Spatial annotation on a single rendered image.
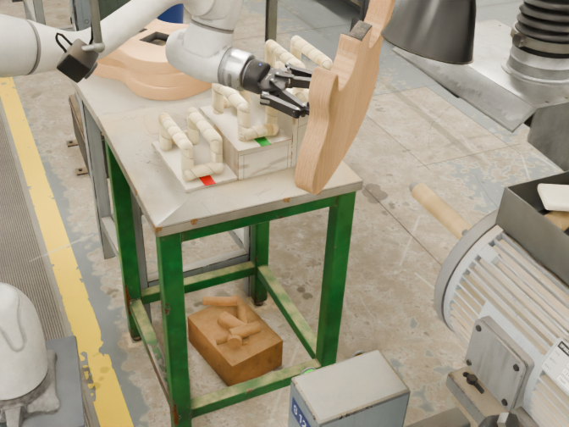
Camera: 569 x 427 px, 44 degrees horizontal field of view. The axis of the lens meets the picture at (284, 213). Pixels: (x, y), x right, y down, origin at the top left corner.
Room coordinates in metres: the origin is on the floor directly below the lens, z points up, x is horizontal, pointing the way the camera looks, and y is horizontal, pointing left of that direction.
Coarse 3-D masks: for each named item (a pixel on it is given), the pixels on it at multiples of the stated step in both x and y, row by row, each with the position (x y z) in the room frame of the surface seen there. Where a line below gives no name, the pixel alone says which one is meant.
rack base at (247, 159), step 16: (208, 112) 1.78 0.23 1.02; (224, 112) 1.78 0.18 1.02; (256, 112) 1.79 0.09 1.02; (224, 128) 1.69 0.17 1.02; (224, 144) 1.64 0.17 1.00; (240, 144) 1.60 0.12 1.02; (256, 144) 1.61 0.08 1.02; (272, 144) 1.62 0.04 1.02; (288, 144) 1.64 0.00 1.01; (224, 160) 1.64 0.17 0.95; (240, 160) 1.57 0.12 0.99; (256, 160) 1.59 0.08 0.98; (272, 160) 1.62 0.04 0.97; (288, 160) 1.64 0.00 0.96; (240, 176) 1.57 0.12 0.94
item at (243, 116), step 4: (240, 112) 1.62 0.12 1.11; (244, 112) 1.62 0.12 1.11; (248, 112) 1.62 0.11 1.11; (240, 116) 1.62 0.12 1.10; (244, 116) 1.62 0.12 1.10; (248, 116) 1.62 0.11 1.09; (240, 120) 1.62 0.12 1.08; (244, 120) 1.62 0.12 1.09; (248, 120) 1.62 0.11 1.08; (240, 124) 1.62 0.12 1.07; (244, 124) 1.62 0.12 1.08; (248, 124) 1.62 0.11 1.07; (240, 128) 1.62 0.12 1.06; (244, 128) 1.62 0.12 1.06; (248, 128) 1.62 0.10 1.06; (240, 140) 1.62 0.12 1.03; (248, 140) 1.62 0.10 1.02
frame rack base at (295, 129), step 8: (288, 88) 1.79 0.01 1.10; (256, 96) 1.84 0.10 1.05; (264, 112) 1.79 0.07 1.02; (280, 112) 1.71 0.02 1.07; (280, 120) 1.71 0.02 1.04; (288, 120) 1.67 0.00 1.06; (296, 120) 1.65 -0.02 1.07; (304, 120) 1.66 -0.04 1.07; (288, 128) 1.67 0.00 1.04; (296, 128) 1.65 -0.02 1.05; (304, 128) 1.66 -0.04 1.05; (296, 136) 1.65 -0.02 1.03; (296, 144) 1.65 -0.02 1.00; (296, 152) 1.65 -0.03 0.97; (296, 160) 1.65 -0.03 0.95
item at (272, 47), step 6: (270, 42) 1.84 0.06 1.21; (276, 42) 1.85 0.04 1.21; (270, 48) 1.82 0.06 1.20; (276, 48) 1.80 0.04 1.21; (282, 48) 1.80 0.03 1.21; (276, 54) 1.79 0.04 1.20; (282, 54) 1.77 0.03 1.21; (288, 54) 1.76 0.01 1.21; (282, 60) 1.76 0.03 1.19; (288, 60) 1.74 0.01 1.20; (294, 60) 1.72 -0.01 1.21; (300, 66) 1.70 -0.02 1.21
